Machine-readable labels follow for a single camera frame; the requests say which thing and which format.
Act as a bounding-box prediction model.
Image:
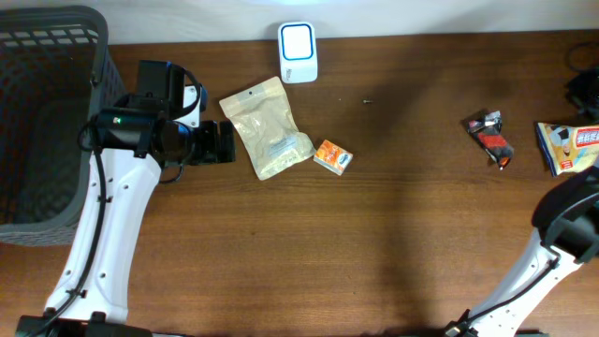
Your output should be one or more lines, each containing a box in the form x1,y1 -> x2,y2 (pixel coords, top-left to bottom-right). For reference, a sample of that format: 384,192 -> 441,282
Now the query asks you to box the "dark grey plastic basket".
1,6 -> 125,246

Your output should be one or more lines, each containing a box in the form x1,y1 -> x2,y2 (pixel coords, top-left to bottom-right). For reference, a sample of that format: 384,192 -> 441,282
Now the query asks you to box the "beige kraft paper pouch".
219,77 -> 315,181

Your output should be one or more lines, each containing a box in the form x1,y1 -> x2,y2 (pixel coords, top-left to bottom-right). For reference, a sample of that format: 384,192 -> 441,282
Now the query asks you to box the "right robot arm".
444,123 -> 598,336

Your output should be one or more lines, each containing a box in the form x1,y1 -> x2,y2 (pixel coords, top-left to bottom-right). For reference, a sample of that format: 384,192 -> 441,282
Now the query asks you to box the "white barcode scanner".
277,22 -> 318,84

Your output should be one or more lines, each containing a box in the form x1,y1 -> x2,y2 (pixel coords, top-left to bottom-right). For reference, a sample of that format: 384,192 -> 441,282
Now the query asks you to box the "orange tissue pack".
314,139 -> 353,176

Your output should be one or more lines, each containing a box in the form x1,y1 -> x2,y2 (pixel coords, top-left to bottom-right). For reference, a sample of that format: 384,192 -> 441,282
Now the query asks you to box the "black and red snack packet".
466,110 -> 514,170

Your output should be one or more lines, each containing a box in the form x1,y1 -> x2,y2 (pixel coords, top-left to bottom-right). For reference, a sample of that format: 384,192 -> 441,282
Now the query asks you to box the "yellow wet wipes pack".
535,123 -> 598,177

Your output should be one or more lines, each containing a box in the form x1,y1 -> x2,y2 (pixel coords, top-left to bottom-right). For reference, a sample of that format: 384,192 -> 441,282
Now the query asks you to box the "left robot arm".
15,60 -> 236,336

